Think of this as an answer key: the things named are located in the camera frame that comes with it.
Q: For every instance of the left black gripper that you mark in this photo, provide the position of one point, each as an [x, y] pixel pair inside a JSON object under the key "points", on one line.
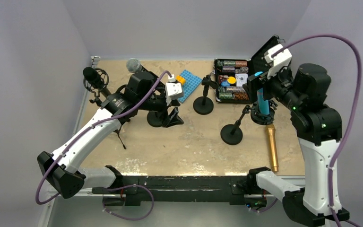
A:
{"points": [[173, 118]]}

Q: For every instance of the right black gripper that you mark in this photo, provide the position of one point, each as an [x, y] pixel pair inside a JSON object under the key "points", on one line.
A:
{"points": [[284, 71]]}

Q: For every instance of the blue handheld microphone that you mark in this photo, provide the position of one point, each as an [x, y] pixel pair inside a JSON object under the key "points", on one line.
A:
{"points": [[262, 104]]}

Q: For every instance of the black round-base mic stand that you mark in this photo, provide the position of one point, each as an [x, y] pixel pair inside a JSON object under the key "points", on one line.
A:
{"points": [[203, 105]]}

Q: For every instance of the gold handheld microphone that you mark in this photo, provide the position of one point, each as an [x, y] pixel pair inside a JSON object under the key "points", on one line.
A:
{"points": [[271, 139]]}

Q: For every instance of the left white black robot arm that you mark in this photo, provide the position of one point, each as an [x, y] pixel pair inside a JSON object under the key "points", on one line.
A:
{"points": [[144, 91]]}

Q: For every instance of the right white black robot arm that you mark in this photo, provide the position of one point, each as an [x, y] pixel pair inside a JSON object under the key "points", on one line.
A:
{"points": [[319, 131]]}

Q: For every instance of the black stand behind left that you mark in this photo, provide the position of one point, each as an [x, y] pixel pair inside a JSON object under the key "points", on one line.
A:
{"points": [[155, 119]]}

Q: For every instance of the black silver-grille microphone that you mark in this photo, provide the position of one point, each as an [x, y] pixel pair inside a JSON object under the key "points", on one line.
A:
{"points": [[133, 65]]}

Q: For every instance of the black condenser microphone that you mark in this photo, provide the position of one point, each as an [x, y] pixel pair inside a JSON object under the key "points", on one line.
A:
{"points": [[96, 80]]}

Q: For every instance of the white card deck box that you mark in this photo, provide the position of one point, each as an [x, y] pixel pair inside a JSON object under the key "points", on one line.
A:
{"points": [[241, 79]]}

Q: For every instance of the yellow poker chip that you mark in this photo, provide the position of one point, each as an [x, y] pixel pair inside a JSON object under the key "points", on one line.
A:
{"points": [[231, 80]]}

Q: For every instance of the black poker chip case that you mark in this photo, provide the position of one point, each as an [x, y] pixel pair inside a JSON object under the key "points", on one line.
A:
{"points": [[232, 74]]}

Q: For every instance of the orange yellow toy brick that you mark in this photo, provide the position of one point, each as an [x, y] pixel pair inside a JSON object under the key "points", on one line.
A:
{"points": [[181, 80]]}

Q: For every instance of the blue studded baseplate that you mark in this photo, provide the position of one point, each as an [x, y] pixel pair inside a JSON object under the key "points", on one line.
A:
{"points": [[192, 82]]}

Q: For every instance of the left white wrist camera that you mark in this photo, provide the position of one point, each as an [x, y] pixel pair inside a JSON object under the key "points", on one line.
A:
{"points": [[173, 88]]}

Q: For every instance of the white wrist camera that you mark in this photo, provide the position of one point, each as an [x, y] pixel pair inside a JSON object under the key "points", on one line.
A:
{"points": [[173, 88], [278, 61]]}

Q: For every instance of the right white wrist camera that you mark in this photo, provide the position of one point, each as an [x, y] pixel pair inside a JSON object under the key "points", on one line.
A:
{"points": [[278, 61]]}

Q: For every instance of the black tripod shock-mount stand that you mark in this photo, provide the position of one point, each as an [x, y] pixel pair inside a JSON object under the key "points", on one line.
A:
{"points": [[107, 102]]}

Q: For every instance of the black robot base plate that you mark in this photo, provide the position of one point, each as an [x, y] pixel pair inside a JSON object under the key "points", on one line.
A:
{"points": [[232, 189]]}

